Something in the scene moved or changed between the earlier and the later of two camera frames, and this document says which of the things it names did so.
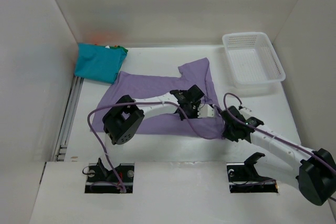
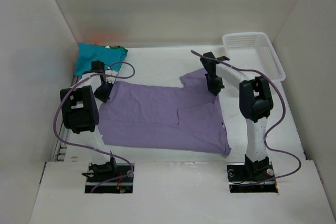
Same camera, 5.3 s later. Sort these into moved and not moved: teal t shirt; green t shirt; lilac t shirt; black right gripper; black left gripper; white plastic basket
Moved: black left gripper; lilac t shirt; black right gripper
Not moved: green t shirt; teal t shirt; white plastic basket
